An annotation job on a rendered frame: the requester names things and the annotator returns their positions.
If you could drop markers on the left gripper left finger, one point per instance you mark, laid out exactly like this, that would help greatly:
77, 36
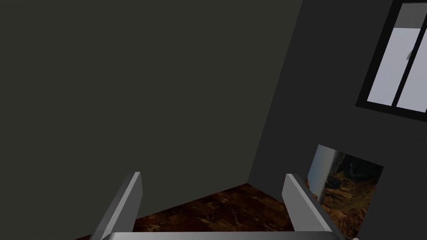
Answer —
124, 206

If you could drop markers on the black framed window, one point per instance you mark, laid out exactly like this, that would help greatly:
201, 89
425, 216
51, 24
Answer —
397, 66

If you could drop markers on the landscape wall picture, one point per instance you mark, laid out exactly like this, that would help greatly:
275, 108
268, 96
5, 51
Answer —
347, 193

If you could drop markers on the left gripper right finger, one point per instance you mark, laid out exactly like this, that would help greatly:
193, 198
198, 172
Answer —
302, 208

